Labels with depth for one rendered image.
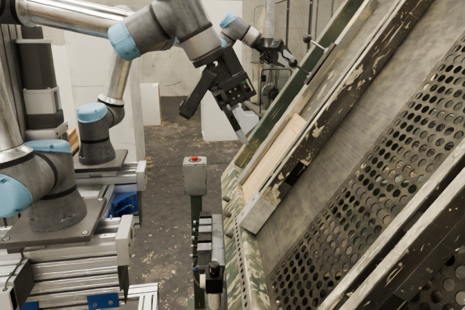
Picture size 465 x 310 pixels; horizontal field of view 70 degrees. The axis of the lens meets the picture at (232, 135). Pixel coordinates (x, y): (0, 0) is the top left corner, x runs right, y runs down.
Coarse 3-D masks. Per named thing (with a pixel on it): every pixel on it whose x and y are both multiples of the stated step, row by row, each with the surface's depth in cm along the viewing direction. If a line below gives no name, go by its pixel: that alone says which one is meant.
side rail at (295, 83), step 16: (352, 0) 154; (336, 16) 155; (352, 16) 156; (336, 32) 157; (320, 48) 159; (304, 64) 161; (288, 80) 167; (288, 96) 165; (272, 112) 166; (256, 128) 171; (272, 128) 169; (256, 144) 171; (240, 160) 173
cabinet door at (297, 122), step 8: (296, 120) 135; (304, 120) 128; (288, 128) 138; (296, 128) 130; (280, 136) 141; (288, 136) 134; (280, 144) 137; (288, 144) 129; (272, 152) 139; (280, 152) 132; (264, 160) 142; (272, 160) 135; (256, 168) 146; (264, 168) 138; (272, 168) 130; (256, 176) 141; (264, 176) 132; (248, 184) 143; (256, 184) 136; (248, 192) 138; (248, 200) 133
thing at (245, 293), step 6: (234, 216) 126; (234, 222) 123; (234, 228) 119; (240, 228) 116; (240, 234) 112; (240, 240) 109; (240, 246) 106; (240, 252) 104; (240, 258) 101; (240, 264) 99; (240, 270) 97; (240, 276) 95; (246, 276) 92; (240, 282) 93; (246, 282) 90; (246, 288) 88; (246, 294) 86; (246, 300) 84; (246, 306) 83
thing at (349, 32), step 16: (368, 0) 132; (368, 16) 133; (352, 32) 134; (336, 48) 136; (320, 80) 139; (304, 96) 140; (288, 112) 143; (272, 144) 146; (256, 160) 147; (240, 176) 152
